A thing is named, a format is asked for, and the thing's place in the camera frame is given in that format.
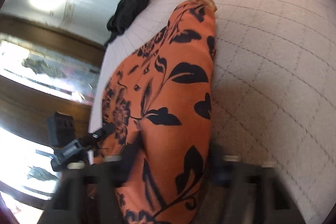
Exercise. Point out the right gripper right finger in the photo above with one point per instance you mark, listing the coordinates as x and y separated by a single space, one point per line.
255 194

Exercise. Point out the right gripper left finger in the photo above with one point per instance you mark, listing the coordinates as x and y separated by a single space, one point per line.
88 195

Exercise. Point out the orange black floral blouse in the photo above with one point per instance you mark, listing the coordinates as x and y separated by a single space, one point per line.
163 91

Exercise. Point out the brown wooden glass door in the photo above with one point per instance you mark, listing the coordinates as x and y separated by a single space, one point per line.
24 110

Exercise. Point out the black garment on bed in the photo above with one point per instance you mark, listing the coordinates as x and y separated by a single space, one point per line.
125 14

